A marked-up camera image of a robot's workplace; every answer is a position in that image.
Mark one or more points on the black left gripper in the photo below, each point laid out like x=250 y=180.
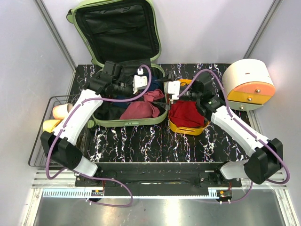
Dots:
x=131 y=92

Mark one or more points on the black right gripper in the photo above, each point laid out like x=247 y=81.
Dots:
x=169 y=77

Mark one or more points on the navy blue garment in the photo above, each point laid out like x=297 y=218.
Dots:
x=154 y=85

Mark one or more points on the pink maroon garment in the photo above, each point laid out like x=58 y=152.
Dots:
x=143 y=109

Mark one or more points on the red garment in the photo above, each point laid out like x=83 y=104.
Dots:
x=185 y=114

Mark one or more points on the orange plastic basket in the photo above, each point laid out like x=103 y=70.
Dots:
x=185 y=130

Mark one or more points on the green hard-shell suitcase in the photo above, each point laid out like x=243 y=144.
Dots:
x=120 y=31

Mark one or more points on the white orange drawer cabinet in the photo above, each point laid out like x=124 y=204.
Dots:
x=247 y=84

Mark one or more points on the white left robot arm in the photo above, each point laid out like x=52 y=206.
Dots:
x=59 y=145

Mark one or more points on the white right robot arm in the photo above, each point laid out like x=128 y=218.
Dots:
x=265 y=155

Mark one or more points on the pink cup in basket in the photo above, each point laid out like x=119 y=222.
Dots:
x=61 y=111

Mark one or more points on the yellow cup in basket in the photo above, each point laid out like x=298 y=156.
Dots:
x=50 y=125

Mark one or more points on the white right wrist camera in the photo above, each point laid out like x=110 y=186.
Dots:
x=173 y=89

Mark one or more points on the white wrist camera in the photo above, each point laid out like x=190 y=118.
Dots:
x=173 y=89
x=140 y=82

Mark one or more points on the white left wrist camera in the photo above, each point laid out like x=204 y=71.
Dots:
x=140 y=82

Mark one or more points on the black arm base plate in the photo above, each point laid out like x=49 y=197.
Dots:
x=181 y=173

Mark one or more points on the aluminium rail frame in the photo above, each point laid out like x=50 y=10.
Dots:
x=73 y=185

